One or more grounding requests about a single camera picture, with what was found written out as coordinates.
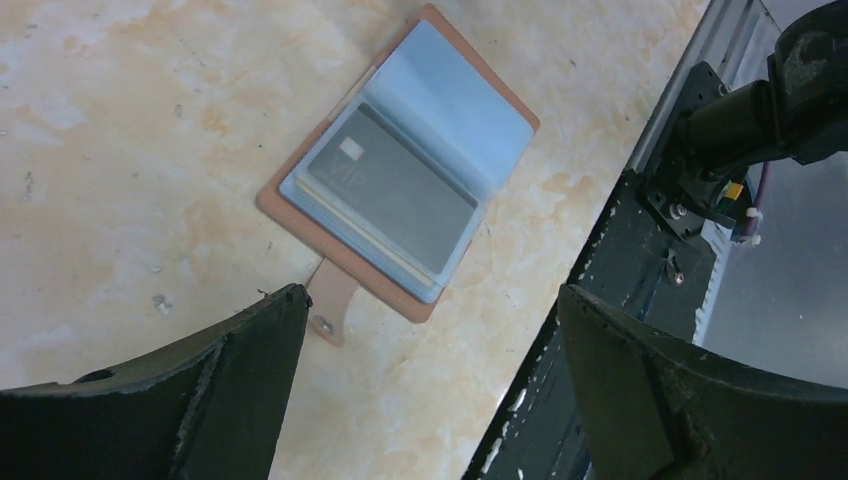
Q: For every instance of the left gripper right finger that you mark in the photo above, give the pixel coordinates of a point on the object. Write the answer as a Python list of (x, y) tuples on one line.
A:
[(654, 406)]

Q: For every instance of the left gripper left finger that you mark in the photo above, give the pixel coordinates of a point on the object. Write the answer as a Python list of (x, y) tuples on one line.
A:
[(208, 406)]

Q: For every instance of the brown leather card holder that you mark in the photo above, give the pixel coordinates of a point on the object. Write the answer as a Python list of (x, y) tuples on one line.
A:
[(432, 85)]

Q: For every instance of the grey card sleeve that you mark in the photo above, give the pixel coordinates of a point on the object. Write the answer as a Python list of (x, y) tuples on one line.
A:
[(381, 175)]

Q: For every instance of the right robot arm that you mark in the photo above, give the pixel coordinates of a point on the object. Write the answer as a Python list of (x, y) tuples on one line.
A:
[(715, 132)]

